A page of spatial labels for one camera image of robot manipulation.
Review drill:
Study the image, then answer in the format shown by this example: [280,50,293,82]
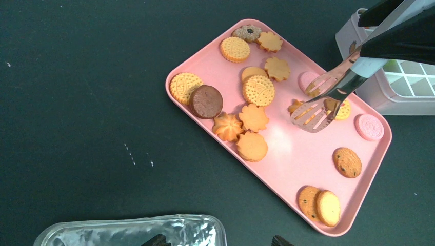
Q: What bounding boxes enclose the clear plastic tin lid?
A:
[34,214,227,245]

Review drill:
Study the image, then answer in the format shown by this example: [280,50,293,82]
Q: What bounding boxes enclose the dark chocolate round cookie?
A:
[189,85,223,119]

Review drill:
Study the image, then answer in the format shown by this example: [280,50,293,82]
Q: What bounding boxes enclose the orange rosette butter cookie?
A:
[288,99,317,125]

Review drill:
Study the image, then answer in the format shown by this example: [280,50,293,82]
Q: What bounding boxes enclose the chocolate chip cookie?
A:
[298,186,321,222]
[333,147,362,178]

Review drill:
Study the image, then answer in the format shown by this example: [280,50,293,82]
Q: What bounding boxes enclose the metal serving tongs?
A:
[289,0,435,134]

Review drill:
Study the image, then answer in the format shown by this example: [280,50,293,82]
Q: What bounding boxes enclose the pink round cookie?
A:
[355,114,384,141]
[298,71,319,92]

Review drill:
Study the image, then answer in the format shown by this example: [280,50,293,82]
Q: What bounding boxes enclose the red marked dotted cracker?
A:
[324,99,351,120]

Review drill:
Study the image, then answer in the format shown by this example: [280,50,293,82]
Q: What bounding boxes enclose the pink cookie tray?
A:
[165,19,392,237]

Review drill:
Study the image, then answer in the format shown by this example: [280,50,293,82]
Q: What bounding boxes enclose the pale round butter cookie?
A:
[317,190,341,227]

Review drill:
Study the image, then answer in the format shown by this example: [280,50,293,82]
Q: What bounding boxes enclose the round orange cracker cookie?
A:
[220,37,250,63]

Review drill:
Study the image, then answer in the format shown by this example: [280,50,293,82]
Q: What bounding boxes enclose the orange flower cookie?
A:
[255,31,283,53]

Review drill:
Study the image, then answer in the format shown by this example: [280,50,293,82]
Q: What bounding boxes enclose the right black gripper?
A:
[358,1,434,65]

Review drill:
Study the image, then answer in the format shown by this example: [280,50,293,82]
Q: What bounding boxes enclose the white divided cookie tin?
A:
[335,8,434,115]

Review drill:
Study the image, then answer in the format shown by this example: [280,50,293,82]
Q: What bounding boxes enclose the brown flower jam cookie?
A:
[231,25,262,43]

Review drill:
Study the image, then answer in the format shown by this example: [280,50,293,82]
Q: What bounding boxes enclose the large round sandwich cookie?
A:
[242,75,275,107]

